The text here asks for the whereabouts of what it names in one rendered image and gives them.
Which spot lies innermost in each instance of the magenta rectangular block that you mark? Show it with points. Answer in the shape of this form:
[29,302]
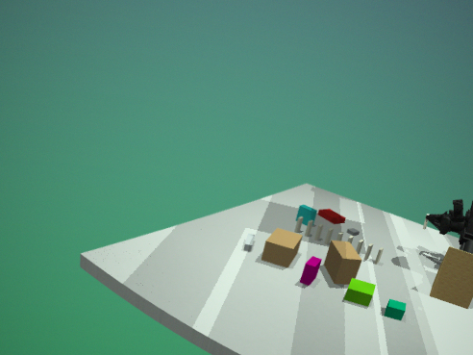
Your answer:
[310,270]

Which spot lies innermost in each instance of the teal rectangular block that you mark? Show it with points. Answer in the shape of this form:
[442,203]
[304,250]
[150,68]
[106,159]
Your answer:
[307,213]
[395,309]

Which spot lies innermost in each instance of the red rectangular block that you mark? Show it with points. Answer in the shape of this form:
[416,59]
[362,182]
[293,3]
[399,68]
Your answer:
[331,216]

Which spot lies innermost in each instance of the lime green block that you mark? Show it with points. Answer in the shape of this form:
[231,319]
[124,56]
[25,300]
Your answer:
[360,292]

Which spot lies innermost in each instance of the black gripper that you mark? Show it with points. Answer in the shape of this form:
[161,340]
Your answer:
[444,223]

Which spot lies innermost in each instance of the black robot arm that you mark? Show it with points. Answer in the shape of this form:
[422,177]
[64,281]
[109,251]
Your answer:
[466,238]

